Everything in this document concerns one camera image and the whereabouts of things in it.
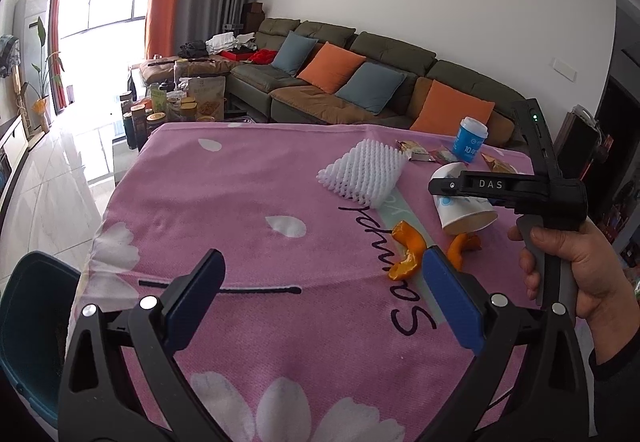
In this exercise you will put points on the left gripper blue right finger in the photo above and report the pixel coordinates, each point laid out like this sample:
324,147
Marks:
549,398

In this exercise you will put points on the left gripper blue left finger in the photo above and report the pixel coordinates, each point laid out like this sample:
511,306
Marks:
97,399

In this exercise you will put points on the small orange peel piece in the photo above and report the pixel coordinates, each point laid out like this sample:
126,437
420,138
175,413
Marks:
463,243

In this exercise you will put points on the curved orange peel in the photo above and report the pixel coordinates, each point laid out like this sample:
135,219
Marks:
414,245

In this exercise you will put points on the white foam fruit net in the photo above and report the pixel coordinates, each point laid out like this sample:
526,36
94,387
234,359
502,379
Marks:
366,174

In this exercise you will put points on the teal plastic trash bin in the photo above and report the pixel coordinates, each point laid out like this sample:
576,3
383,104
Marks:
35,311

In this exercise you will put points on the right hand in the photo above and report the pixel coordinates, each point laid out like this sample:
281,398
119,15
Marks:
605,298

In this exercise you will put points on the orange cushion near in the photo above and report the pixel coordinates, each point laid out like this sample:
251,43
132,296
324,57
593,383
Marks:
445,107

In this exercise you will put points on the orange cushion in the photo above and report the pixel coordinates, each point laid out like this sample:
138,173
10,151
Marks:
445,107
331,68

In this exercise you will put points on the snack wrapper on table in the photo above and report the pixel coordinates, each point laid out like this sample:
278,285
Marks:
414,151

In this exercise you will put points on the blue grey cushion near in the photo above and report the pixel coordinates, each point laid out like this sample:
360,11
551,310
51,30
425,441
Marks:
371,87

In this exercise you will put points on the blue grey cushion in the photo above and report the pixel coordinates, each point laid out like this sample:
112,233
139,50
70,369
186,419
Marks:
293,53
371,87

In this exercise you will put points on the pink floral table cloth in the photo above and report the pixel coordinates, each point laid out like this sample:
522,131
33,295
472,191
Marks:
354,357

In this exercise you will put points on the orange cushion far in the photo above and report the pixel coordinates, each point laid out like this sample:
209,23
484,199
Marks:
331,68

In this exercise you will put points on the olive green sectional sofa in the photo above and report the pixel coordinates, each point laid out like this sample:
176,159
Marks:
268,94

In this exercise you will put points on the blue grey cushion far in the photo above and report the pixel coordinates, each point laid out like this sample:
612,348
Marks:
293,53

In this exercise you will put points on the coffee table with jars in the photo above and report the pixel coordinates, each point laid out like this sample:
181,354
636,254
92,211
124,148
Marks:
173,89

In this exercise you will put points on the tall green potted plant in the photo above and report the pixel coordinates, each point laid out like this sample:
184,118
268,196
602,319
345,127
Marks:
43,67

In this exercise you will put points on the covered standing fan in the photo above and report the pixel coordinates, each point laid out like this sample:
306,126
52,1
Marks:
10,54

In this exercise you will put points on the white standing air conditioner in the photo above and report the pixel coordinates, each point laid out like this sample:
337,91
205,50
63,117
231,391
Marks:
26,12

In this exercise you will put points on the black cable tie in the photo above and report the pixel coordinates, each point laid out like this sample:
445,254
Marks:
271,290

